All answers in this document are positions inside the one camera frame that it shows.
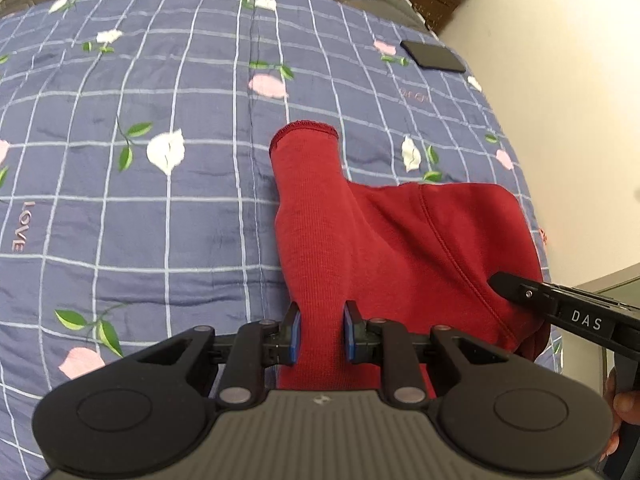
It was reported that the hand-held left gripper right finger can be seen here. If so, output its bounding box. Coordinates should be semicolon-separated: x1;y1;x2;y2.
342;301;522;407

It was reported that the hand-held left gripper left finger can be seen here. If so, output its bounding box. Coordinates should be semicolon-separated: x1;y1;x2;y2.
125;301;302;409

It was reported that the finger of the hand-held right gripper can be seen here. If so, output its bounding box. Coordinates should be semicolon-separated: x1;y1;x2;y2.
487;272;560;322

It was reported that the red knit sweater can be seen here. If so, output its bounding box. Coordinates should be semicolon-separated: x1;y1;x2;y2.
269;120;552;392

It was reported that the person's right hand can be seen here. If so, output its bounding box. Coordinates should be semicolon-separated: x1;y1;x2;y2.
603;367;640;461

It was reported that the grey furniture panel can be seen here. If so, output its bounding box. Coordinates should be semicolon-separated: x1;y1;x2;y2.
570;263;640;311

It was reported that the blue floral checked blanket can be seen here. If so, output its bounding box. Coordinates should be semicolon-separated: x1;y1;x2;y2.
0;0;565;480

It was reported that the black smartphone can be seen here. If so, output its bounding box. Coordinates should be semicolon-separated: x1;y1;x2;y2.
400;39;467;74

